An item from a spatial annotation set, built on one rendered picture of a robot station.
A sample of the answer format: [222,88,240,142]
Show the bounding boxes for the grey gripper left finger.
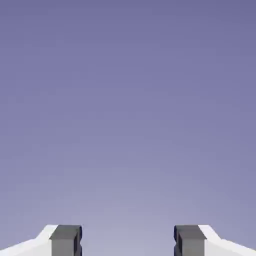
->
[0,224,83,256]

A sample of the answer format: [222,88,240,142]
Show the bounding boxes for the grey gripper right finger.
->
[173,224,256,256]

